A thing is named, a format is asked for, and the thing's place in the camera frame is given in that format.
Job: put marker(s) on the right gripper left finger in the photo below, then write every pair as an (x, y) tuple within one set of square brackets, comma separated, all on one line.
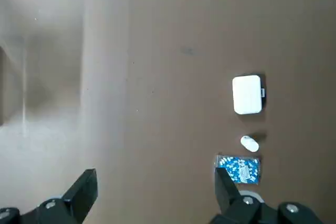
[(76, 195)]

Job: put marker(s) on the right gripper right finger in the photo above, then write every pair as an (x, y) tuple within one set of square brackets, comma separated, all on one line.
[(228, 197)]

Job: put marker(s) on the bag of blue white capsules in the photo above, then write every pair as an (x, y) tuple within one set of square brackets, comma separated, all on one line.
[(244, 170)]

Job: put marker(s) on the small white pill bottle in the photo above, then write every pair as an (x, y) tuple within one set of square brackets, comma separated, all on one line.
[(250, 144)]

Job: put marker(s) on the white plastic pill box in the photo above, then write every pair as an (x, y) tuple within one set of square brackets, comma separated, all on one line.
[(246, 95)]

